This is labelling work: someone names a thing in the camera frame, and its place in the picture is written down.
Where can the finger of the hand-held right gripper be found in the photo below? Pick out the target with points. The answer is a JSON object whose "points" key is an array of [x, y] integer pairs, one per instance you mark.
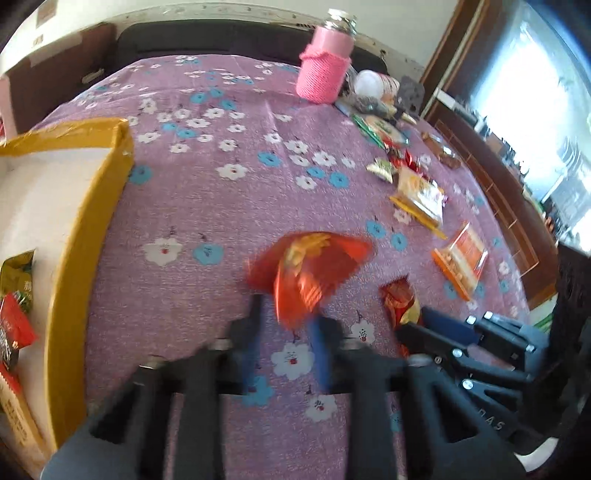
{"points": [[434, 348], [452, 325]]}

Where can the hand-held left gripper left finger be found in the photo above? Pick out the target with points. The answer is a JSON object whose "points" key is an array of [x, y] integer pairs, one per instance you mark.
{"points": [[253, 346]]}

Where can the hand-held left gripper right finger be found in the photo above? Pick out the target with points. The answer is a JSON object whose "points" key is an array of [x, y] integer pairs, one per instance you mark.
{"points": [[321, 355]]}

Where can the red and yellow snack packet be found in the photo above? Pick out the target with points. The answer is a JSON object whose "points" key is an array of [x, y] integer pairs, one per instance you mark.
{"points": [[399, 302]]}

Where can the shiny red snack packet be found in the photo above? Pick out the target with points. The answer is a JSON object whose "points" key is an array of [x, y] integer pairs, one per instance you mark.
{"points": [[309, 272]]}

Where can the yellow cardboard box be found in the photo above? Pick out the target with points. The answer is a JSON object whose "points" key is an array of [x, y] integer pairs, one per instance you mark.
{"points": [[83, 258]]}

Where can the large orange biscuit packet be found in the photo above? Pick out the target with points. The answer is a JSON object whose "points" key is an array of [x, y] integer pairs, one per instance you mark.
{"points": [[16, 415]]}

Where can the orange peanut packet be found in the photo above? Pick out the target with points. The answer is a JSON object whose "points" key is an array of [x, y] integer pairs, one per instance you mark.
{"points": [[461, 258]]}

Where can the long beige wafer packet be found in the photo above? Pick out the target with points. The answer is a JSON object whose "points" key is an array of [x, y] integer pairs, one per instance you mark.
{"points": [[420, 198]]}

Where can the wooden cabinet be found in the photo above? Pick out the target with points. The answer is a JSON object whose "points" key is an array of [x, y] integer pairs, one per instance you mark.
{"points": [[498, 184]]}

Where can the small green and white packet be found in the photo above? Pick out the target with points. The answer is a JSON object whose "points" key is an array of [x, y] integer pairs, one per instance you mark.
{"points": [[382, 170]]}

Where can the brown snack packet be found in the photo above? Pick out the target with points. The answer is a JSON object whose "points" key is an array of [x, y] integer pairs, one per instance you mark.
{"points": [[442, 150]]}

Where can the green-edged clear packet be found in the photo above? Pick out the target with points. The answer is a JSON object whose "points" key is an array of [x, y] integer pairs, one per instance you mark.
{"points": [[381, 129]]}

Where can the white plastic strip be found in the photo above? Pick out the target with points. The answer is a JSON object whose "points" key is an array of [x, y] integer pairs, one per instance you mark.
{"points": [[457, 105]]}

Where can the dark seed bag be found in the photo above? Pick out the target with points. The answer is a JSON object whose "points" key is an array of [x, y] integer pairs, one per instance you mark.
{"points": [[374, 107]]}

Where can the black phone stand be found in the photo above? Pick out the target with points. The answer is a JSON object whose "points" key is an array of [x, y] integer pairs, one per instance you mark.
{"points": [[411, 94]]}

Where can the bright window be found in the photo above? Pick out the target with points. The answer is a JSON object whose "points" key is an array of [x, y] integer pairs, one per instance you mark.
{"points": [[545, 92]]}

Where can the white cup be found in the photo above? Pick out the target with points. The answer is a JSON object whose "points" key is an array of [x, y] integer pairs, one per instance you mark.
{"points": [[371, 84]]}

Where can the pink flask with knitted sleeve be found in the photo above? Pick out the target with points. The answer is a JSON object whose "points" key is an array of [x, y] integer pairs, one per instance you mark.
{"points": [[323, 69]]}

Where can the dark sofa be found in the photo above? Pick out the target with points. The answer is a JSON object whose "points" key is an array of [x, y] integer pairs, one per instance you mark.
{"points": [[207, 41]]}

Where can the red-brown armchair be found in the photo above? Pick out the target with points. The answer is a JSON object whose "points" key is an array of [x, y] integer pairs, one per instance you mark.
{"points": [[60, 74]]}

